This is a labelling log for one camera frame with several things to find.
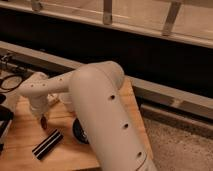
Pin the dark red pepper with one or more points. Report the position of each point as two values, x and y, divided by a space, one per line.
43 122

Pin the black equipment at left edge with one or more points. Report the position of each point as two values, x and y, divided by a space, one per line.
6 116

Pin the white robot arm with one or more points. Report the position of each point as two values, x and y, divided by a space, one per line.
94 91

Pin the white cup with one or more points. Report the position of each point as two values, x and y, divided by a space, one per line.
66 100

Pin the black ceramic bowl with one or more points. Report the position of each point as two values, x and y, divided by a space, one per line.
78 132

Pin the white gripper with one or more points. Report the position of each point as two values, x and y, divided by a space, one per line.
39 106

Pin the black white striped block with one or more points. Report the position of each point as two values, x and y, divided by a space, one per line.
46 145

